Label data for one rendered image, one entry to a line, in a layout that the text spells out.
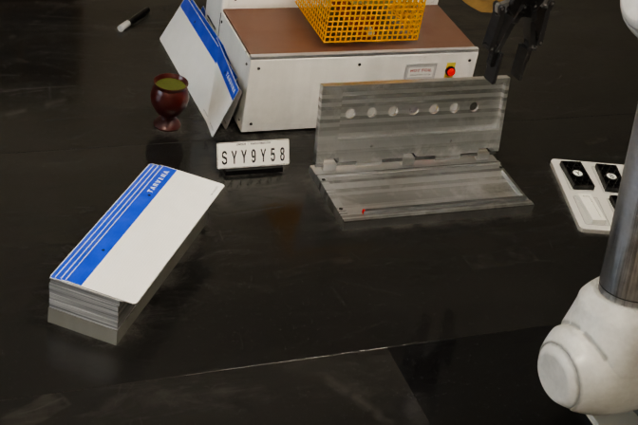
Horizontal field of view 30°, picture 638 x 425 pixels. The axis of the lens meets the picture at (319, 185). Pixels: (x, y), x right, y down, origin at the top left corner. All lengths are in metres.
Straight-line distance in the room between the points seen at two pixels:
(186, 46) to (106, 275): 0.95
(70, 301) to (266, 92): 0.77
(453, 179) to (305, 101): 0.37
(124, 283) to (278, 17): 0.92
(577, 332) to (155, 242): 0.75
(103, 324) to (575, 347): 0.78
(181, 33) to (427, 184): 0.74
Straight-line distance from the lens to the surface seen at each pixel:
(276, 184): 2.50
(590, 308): 1.90
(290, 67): 2.59
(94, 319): 2.06
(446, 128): 2.62
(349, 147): 2.52
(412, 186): 2.54
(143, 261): 2.08
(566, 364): 1.89
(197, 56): 2.81
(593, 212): 2.63
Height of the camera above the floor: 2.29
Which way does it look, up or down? 34 degrees down
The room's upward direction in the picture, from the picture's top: 10 degrees clockwise
